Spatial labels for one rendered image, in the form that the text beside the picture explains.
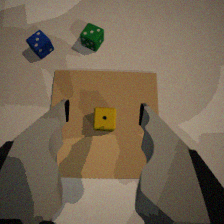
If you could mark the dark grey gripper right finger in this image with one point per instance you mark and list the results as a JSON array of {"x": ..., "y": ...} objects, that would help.
[{"x": 175, "y": 186}]

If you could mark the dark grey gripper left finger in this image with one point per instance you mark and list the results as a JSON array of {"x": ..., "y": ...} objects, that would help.
[{"x": 30, "y": 183}]

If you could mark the yellow die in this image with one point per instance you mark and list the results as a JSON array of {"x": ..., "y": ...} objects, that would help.
[{"x": 104, "y": 119}]

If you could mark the blue die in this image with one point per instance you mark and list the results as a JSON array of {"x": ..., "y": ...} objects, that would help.
[{"x": 40, "y": 44}]

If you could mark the green die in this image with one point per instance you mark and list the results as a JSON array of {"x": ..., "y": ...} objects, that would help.
[{"x": 92, "y": 37}]

